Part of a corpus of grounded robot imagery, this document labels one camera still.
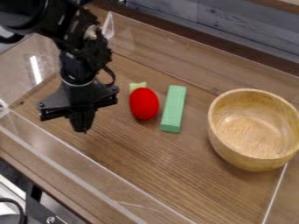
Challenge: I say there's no black metal table frame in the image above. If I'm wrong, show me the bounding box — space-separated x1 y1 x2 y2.
25 184 76 224

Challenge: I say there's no green foam block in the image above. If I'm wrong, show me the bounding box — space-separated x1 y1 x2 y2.
160 85 187 133

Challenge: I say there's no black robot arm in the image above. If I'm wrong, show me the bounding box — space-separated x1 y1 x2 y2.
0 0 118 132

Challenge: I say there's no clear acrylic front barrier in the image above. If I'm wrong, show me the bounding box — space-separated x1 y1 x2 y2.
0 100 195 224

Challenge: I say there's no red plush strawberry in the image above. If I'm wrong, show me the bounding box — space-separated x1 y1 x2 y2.
128 82 160 120

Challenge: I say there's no black cable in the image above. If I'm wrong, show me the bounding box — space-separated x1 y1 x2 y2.
0 199 26 224

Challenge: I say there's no wooden bowl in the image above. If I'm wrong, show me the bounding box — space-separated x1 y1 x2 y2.
208 88 299 172

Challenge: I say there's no clear acrylic corner bracket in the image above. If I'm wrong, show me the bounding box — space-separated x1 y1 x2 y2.
101 12 114 40

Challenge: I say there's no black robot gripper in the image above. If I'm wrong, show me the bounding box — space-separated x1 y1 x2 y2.
36 83 118 132

